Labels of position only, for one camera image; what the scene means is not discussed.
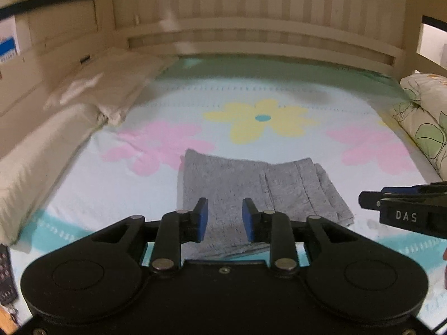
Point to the floral bed sheet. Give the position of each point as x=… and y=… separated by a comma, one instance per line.
x=243, y=109

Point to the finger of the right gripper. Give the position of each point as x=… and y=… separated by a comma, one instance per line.
x=372, y=199
x=435, y=187

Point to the beige pillow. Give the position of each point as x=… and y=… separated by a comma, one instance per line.
x=111, y=81
x=32, y=168

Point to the black patterned phone case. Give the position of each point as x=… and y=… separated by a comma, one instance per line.
x=8, y=291

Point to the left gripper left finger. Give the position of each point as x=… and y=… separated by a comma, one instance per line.
x=172, y=231

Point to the blue white wall sticker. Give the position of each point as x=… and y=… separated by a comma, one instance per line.
x=8, y=39

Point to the beige pillow near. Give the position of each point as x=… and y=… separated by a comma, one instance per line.
x=32, y=168

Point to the wooden bed headboard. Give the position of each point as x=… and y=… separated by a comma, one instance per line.
x=261, y=36

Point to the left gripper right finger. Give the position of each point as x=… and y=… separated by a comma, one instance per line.
x=274, y=228

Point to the grey speckled pants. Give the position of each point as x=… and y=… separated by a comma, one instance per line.
x=298, y=188

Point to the beige pillow far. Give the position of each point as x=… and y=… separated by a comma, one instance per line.
x=111, y=81

